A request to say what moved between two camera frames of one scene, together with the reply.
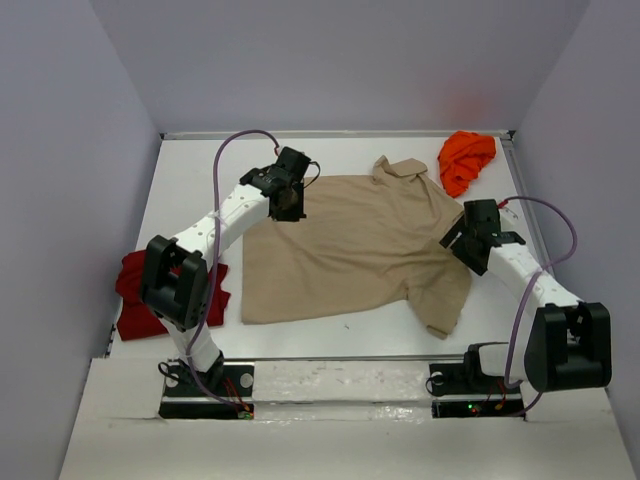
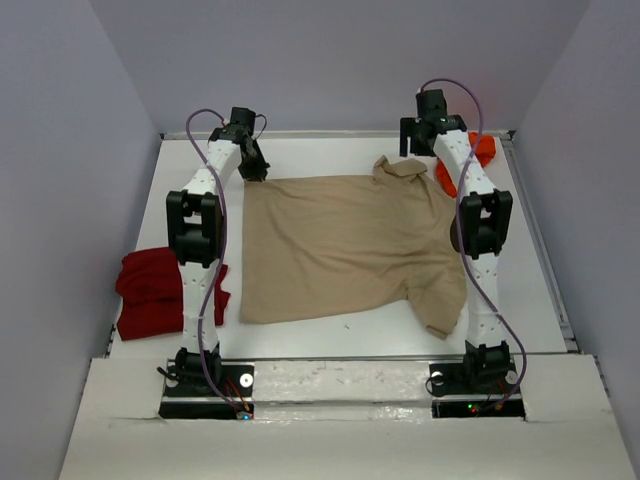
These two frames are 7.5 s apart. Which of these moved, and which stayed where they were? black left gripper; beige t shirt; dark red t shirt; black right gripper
Moved: black left gripper; black right gripper
Stayed: beige t shirt; dark red t shirt
